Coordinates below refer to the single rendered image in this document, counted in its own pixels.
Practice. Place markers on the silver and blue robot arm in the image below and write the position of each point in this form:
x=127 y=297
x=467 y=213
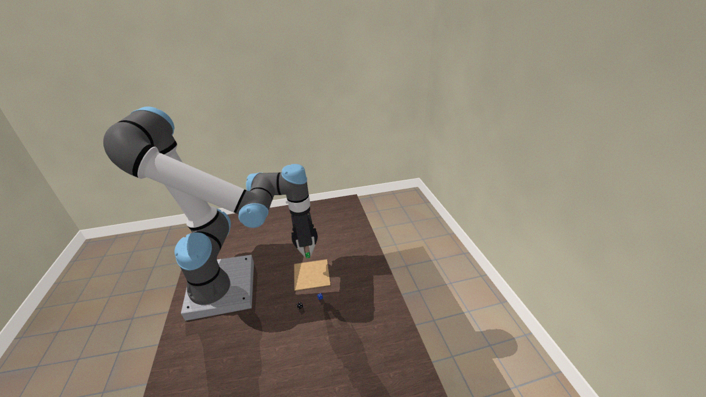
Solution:
x=142 y=145

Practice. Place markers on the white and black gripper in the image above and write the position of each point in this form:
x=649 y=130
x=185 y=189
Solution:
x=314 y=234

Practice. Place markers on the tan flat mat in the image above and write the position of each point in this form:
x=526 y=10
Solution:
x=311 y=275

